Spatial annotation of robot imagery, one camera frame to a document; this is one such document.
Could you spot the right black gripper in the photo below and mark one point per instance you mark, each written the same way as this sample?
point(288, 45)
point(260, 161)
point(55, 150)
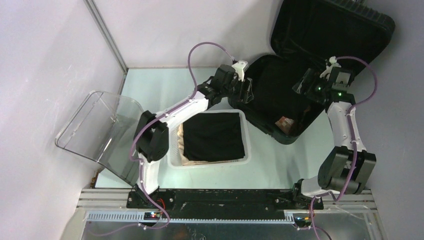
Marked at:
point(314, 79)

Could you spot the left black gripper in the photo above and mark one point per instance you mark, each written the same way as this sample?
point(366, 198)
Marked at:
point(245, 95)

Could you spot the black ribbed hard-shell suitcase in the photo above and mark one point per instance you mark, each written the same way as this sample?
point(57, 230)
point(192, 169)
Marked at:
point(308, 32)

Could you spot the black garment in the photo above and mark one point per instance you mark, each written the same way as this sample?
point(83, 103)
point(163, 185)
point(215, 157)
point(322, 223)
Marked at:
point(274, 94)
point(213, 137)

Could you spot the beige cloth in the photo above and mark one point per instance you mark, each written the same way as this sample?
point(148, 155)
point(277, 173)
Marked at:
point(185, 161)

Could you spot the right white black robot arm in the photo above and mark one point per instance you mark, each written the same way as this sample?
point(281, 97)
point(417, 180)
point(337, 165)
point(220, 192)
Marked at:
point(348, 166)

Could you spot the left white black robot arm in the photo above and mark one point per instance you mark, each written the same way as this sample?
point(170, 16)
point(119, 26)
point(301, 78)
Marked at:
point(151, 141)

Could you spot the clear acrylic bin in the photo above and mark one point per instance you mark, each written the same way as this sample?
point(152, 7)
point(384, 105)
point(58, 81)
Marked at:
point(102, 130)

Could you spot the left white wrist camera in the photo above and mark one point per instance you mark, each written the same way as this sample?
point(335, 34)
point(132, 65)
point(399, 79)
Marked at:
point(240, 68)

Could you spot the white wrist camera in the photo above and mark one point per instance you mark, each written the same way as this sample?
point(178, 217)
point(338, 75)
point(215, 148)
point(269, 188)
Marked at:
point(240, 68)
point(331, 63)

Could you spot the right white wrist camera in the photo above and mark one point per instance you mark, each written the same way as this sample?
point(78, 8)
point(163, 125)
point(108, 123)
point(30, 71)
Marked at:
point(331, 63)

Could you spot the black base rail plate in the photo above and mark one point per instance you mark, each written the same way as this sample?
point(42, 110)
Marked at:
point(232, 204)

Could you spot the aluminium frame rail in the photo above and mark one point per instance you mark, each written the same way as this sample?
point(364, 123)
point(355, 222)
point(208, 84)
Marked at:
point(131, 204)

